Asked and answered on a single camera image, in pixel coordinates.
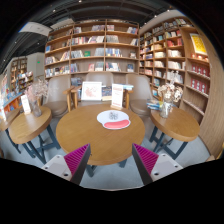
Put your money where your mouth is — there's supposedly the dark cover book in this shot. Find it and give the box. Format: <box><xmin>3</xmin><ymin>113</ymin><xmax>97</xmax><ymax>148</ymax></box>
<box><xmin>101</xmin><ymin>85</ymin><xmax>113</xmax><ymax>102</ymax></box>

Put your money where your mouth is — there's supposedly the light blue book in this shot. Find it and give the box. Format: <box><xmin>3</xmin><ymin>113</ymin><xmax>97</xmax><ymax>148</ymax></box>
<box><xmin>122</xmin><ymin>83</ymin><xmax>135</xmax><ymax>91</ymax></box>

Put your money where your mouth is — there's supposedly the small distant wooden bookshelf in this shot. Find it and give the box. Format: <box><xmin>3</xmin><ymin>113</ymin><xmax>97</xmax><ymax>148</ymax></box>
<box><xmin>9</xmin><ymin>56</ymin><xmax>28</xmax><ymax>93</ymax></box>

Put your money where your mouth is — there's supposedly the white framed picture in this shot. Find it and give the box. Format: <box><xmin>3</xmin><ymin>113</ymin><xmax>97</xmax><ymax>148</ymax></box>
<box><xmin>80</xmin><ymin>81</ymin><xmax>103</xmax><ymax>102</ymax></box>

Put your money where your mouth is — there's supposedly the white red standing sign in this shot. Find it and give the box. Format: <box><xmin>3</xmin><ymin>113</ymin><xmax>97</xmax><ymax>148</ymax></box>
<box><xmin>110</xmin><ymin>83</ymin><xmax>125</xmax><ymax>111</ymax></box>

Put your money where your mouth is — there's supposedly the white mouse pad red wrist rest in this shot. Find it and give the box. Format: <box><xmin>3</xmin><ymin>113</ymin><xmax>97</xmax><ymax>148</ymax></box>
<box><xmin>96</xmin><ymin>109</ymin><xmax>132</xmax><ymax>131</ymax></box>

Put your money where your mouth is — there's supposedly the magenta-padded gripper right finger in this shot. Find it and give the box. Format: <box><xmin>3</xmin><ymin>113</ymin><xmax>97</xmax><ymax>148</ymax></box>
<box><xmin>131</xmin><ymin>143</ymin><xmax>184</xmax><ymax>186</ymax></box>

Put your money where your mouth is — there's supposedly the stack of books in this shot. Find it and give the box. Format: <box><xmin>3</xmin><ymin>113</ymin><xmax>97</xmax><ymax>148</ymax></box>
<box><xmin>146</xmin><ymin>98</ymin><xmax>164</xmax><ymax>112</ymax></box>

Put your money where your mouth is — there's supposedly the small white table sign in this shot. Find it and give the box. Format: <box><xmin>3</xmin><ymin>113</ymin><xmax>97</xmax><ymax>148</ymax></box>
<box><xmin>20</xmin><ymin>94</ymin><xmax>32</xmax><ymax>115</ymax></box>

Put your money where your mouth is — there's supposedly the curved wooden bookshelf with books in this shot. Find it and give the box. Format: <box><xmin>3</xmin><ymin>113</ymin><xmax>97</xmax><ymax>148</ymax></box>
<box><xmin>139</xmin><ymin>16</ymin><xmax>214</xmax><ymax>118</ymax></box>

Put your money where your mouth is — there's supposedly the white hanging ceiling panel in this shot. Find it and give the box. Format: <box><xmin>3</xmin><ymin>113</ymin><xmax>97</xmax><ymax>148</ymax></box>
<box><xmin>18</xmin><ymin>21</ymin><xmax>53</xmax><ymax>37</ymax></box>

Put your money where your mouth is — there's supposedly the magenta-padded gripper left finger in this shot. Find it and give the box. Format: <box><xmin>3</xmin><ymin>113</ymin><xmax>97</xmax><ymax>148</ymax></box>
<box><xmin>40</xmin><ymin>143</ymin><xmax>92</xmax><ymax>186</ymax></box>

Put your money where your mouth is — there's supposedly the beige wooden armchair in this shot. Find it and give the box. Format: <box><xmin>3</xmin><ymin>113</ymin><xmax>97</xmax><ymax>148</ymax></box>
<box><xmin>43</xmin><ymin>75</ymin><xmax>76</xmax><ymax>118</ymax></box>
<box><xmin>70</xmin><ymin>71</ymin><xmax>133</xmax><ymax>108</ymax></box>
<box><xmin>125</xmin><ymin>73</ymin><xmax>155</xmax><ymax>117</ymax></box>

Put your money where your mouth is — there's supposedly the wide wooden bookshelf with books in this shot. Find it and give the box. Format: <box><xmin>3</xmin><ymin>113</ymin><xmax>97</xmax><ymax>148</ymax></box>
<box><xmin>44</xmin><ymin>19</ymin><xmax>140</xmax><ymax>78</ymax></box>

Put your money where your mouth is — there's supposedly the glass vase with pale flowers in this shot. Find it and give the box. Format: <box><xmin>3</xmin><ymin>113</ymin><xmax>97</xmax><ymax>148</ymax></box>
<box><xmin>157</xmin><ymin>71</ymin><xmax>184</xmax><ymax>119</ymax></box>

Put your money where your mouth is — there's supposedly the round wooden side table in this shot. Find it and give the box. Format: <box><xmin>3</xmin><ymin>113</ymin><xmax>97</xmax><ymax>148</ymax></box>
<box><xmin>8</xmin><ymin>105</ymin><xmax>62</xmax><ymax>165</ymax></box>
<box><xmin>148</xmin><ymin>106</ymin><xmax>201</xmax><ymax>160</ymax></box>
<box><xmin>0</xmin><ymin>108</ymin><xmax>22</xmax><ymax>154</ymax></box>

